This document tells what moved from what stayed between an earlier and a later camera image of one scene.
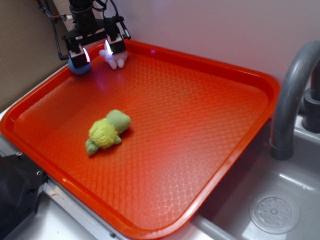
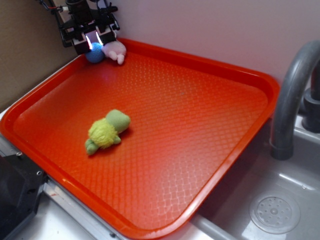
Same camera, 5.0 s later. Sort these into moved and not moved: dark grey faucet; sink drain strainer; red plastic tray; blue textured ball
Moved: blue textured ball
Not moved: red plastic tray; dark grey faucet; sink drain strainer
